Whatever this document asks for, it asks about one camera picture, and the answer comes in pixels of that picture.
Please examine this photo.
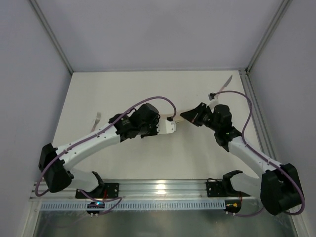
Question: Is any beige cloth napkin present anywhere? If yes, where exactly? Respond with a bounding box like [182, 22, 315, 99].
[160, 108, 192, 123]

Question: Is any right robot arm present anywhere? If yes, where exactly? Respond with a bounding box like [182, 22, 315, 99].
[180, 103, 304, 215]

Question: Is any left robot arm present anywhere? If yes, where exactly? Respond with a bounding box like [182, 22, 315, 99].
[39, 103, 160, 198]

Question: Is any left black controller board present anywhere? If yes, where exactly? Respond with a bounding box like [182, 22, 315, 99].
[86, 201, 105, 217]

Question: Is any black controller board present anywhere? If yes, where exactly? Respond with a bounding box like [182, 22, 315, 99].
[86, 201, 105, 217]
[224, 200, 242, 214]

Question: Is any right black controller board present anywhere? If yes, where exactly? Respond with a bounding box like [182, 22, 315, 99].
[224, 200, 242, 214]

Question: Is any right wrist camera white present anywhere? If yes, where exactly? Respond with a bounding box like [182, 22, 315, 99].
[208, 93, 219, 110]

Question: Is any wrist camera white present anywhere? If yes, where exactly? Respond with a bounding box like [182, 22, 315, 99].
[208, 93, 219, 110]
[157, 119, 176, 135]

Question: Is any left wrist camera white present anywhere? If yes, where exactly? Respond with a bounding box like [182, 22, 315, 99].
[157, 119, 176, 135]

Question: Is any knife with pink handle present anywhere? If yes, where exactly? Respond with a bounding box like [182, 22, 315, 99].
[218, 75, 233, 92]

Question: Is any fork with pink handle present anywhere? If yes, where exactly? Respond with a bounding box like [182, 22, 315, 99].
[91, 112, 102, 132]

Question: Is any right side aluminium rail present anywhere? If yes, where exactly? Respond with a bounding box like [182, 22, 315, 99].
[239, 69, 278, 160]

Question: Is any aluminium rail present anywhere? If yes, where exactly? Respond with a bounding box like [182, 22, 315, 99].
[30, 174, 261, 200]
[239, 69, 278, 160]

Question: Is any aluminium front rail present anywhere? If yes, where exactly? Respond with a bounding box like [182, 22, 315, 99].
[30, 174, 261, 200]

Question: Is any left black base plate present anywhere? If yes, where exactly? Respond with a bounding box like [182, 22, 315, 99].
[85, 183, 119, 199]

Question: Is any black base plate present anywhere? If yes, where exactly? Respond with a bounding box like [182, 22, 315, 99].
[205, 178, 250, 198]
[85, 183, 119, 199]

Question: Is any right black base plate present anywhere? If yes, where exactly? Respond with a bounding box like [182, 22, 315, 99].
[205, 178, 250, 198]

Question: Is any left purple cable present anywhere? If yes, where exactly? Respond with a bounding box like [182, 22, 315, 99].
[34, 95, 176, 215]

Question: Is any purple cable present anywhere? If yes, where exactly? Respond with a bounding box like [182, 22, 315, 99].
[34, 95, 176, 215]
[214, 90, 306, 218]

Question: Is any slotted cable duct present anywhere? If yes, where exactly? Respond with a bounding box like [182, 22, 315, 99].
[40, 199, 225, 211]

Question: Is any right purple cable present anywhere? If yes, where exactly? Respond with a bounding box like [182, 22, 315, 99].
[214, 90, 306, 218]

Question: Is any right aluminium frame post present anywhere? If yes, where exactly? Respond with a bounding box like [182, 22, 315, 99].
[245, 0, 292, 74]

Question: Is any aluminium frame post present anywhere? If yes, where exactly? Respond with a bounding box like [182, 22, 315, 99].
[245, 0, 292, 74]
[28, 0, 74, 75]

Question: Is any left aluminium frame post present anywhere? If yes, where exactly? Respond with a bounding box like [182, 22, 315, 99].
[28, 0, 74, 75]

